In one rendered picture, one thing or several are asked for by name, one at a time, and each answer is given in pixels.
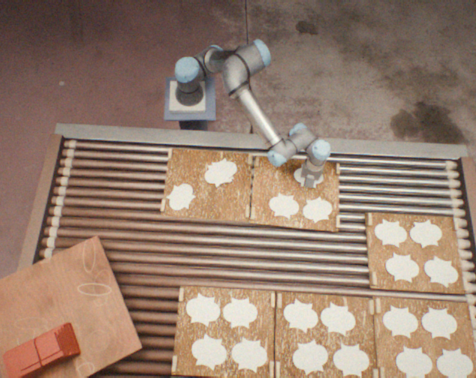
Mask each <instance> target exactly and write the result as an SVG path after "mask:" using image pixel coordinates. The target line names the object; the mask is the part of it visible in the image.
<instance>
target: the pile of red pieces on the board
mask: <svg viewBox="0 0 476 378"><path fill-rule="evenodd" d="M80 353H81V351H80V348H79V345H78V343H77V339H76V336H75V334H74V330H73V327H72V325H71V323H70V322H66V323H64V324H62V325H60V326H58V327H56V328H53V329H51V330H49V331H47V332H45V333H43V334H42V335H41V336H38V337H35V338H33V339H31V340H29V341H27V342H25V343H22V344H20V345H19V346H16V348H14V349H11V350H9V351H7V352H5V354H4V355H2V356H3V359H4V363H5V367H6V370H7V373H8V378H32V377H35V376H37V375H38V374H41V373H43V372H45V371H48V370H49V369H51V368H54V366H56V365H59V364H61V363H62V362H65V361H67V360H68V359H72V358H73V357H75V356H78V354H80Z"/></svg>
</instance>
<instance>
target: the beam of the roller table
mask: <svg viewBox="0 0 476 378"><path fill-rule="evenodd" d="M54 134H61V135H62V136H64V137H65V139H66V140H78V141H93V142H96V143H121V144H135V145H150V146H176V147H191V148H205V149H233V150H247V151H261V152H269V151H270V150H269V149H268V148H267V146H266V144H265V143H263V141H262V140H261V138H260V136H259V135H258V133H231V132H216V131H201V130H174V129H160V128H146V127H119V126H104V125H90V124H76V123H61V122H57V123H56V130H55V133H54ZM318 138H319V140H325V141H328V143H329V144H330V145H331V152H330V154H331V155H345V156H360V157H374V158H402V159H416V160H431V161H455V160H457V159H459V158H460V157H468V155H467V149H466V145H457V144H442V143H427V142H400V141H385V140H371V139H343V138H329V137H318Z"/></svg>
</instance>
